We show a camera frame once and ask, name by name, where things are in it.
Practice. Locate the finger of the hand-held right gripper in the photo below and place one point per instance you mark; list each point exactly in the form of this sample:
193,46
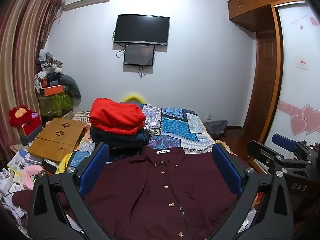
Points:
270,153
283,142

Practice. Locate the white sliding door with hearts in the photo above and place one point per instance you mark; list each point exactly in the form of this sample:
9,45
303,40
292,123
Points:
300,80

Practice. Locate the yellow cloth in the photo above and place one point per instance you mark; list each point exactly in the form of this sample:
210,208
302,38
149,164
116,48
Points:
65,163

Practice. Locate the red folded garment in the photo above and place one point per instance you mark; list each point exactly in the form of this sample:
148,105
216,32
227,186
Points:
116,115

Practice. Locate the wooden wardrobe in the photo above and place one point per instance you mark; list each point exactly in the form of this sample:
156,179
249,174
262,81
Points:
260,5

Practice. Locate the pink plush toy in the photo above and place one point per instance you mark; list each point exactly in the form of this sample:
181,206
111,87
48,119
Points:
31,176

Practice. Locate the blue patchwork blanket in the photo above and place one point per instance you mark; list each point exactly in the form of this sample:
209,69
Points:
175,125

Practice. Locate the pile of papers and books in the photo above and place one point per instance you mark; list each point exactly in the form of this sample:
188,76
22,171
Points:
15,175

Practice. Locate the dark dotted garment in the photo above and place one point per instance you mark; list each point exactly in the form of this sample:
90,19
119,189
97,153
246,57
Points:
125,152

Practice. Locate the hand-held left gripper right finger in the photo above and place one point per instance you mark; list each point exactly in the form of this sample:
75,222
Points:
228,170

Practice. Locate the red plush flower toy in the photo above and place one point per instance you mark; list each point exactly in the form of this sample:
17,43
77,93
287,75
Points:
20,113

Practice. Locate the black wall television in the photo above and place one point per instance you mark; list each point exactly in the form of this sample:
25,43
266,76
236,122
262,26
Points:
141,29

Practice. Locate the orange box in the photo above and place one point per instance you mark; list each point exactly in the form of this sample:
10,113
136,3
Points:
52,90

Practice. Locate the dark grey bag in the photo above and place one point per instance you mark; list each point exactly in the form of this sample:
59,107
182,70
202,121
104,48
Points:
216,127

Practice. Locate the wooden lap desk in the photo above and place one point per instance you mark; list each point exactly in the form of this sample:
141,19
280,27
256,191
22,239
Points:
58,138

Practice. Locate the striped brown curtain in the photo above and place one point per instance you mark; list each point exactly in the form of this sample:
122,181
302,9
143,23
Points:
22,55

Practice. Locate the wooden room door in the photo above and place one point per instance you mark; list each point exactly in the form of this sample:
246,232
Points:
262,85

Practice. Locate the pile of clutter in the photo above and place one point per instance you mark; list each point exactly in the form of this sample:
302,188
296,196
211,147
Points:
48,67

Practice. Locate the green patterned cloth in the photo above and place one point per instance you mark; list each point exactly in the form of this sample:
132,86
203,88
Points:
56,105

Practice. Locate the small black wall monitor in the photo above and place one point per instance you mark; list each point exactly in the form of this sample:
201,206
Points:
138,55

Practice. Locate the maroon button shirt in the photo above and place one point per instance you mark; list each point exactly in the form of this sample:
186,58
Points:
160,192

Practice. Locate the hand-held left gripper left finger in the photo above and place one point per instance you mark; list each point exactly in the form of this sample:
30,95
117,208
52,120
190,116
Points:
95,168

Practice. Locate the red gift box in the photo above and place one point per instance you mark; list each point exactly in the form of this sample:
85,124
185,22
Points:
31,127

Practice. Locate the navy folded garment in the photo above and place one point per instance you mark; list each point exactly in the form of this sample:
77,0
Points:
120,138

